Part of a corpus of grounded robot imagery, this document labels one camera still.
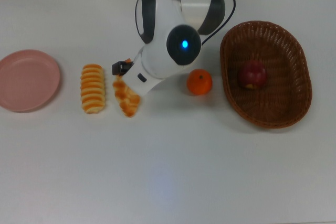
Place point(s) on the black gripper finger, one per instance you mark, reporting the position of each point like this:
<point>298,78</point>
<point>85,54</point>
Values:
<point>119,68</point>

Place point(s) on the striped ridged bread loaf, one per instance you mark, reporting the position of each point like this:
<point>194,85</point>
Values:
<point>92,89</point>

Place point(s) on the braided golden bread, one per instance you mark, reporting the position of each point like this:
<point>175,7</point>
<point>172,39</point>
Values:
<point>128,103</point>

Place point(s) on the orange tangerine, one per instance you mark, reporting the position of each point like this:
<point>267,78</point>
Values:
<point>199,82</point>

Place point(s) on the red apple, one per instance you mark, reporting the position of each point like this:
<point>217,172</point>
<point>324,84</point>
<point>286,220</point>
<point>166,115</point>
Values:
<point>252,74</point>

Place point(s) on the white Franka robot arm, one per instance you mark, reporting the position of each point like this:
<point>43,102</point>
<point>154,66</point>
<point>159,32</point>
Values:
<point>157,56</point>

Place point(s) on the pink plate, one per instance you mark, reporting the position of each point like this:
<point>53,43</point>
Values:
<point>27,81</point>

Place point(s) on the brown woven basket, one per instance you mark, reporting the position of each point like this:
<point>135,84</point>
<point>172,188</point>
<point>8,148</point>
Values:
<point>283,103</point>

